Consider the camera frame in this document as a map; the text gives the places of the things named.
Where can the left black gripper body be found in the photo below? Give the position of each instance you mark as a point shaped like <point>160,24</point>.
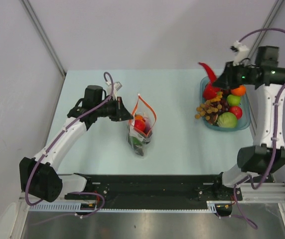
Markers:
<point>108,110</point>

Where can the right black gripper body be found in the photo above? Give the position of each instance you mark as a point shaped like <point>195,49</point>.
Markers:
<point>252,70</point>

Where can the orange pumpkin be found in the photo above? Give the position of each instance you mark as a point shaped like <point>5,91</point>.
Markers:
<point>139,117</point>

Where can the red chili pepper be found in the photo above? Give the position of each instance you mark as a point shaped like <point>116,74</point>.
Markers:
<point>210,73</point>

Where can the red tomato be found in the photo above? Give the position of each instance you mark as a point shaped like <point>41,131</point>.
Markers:
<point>139,125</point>

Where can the clear zip bag orange zipper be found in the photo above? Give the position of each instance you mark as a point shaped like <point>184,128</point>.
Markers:
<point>138,140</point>

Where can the purple white scallion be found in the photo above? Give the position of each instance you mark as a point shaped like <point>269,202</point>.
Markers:
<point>147,121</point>

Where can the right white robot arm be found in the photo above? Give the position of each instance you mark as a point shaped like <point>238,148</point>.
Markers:
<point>267,153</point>

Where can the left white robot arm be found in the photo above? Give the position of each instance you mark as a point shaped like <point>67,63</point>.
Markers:
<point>38,175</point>

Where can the orange tangerine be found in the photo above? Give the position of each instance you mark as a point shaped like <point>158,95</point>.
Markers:
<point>239,91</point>

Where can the green apple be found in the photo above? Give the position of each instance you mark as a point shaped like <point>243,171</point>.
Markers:
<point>233,100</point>

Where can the red bell pepper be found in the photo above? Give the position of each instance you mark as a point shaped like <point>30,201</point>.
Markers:
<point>210,92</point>

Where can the dark grape bunch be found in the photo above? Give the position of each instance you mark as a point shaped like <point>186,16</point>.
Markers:
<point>222,105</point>

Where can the small red apple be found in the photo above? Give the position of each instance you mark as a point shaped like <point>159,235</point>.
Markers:
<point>237,111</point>

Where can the green cabbage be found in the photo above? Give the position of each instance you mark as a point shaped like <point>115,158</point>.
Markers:
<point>227,120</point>

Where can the blue plastic bowl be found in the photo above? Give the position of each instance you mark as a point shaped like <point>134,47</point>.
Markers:
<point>242,123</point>

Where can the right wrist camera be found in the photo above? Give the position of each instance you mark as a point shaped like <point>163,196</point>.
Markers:
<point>241,52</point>

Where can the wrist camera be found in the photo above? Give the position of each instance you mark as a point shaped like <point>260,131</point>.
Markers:
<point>241,52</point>
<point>114,92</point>

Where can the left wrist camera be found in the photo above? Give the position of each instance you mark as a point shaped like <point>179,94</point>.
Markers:
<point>114,92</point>

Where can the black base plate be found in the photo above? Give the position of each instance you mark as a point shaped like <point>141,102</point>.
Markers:
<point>147,183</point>

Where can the aluminium frame rail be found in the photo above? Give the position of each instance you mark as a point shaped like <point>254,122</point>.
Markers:
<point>267,193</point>

